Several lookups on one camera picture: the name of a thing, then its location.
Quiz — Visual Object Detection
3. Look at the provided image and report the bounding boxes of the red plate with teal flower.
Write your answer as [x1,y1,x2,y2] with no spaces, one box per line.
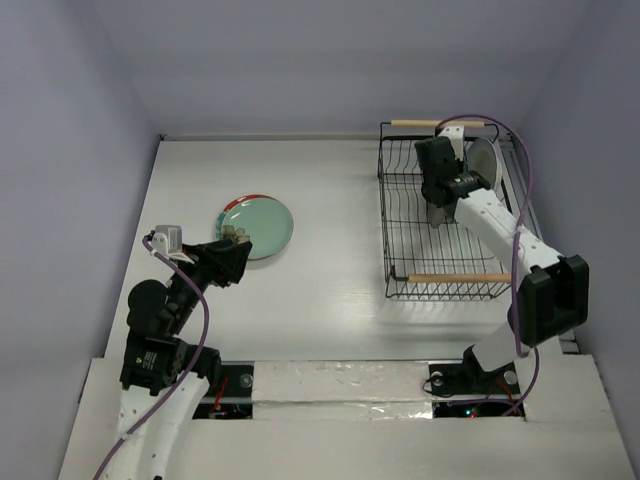
[214,194,271,240]

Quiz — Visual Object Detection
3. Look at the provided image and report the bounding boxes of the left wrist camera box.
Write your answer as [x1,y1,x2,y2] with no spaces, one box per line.
[150,225,182,257]

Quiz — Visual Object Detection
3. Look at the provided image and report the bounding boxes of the green plate with bird pattern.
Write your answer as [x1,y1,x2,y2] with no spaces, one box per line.
[221,197,294,260]

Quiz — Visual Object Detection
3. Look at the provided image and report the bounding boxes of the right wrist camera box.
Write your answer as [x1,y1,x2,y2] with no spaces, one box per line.
[437,123,465,160]

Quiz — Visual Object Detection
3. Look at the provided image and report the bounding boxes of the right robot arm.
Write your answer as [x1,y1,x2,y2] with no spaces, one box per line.
[415,135,590,392]

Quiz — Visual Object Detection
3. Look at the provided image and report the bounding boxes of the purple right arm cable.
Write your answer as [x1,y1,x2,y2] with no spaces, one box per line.
[434,114,542,418]

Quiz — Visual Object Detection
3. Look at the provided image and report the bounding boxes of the pale blue plain plate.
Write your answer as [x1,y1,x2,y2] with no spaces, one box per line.
[466,138,502,191]

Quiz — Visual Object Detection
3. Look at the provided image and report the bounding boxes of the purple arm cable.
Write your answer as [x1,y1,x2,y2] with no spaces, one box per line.
[434,114,542,418]
[92,232,210,480]

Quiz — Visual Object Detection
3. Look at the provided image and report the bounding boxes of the black wire dish rack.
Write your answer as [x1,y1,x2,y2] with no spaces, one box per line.
[377,121,509,301]

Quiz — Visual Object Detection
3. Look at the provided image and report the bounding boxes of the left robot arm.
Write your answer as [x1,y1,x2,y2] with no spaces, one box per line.
[94,226,252,479]

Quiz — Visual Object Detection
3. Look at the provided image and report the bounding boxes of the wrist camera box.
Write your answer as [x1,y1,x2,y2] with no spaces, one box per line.
[437,123,465,160]
[150,225,182,257]

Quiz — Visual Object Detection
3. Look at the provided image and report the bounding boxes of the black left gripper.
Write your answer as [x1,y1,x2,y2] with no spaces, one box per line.
[167,236,251,331]

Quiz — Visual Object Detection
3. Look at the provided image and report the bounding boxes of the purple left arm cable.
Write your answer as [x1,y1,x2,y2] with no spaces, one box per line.
[92,232,210,480]

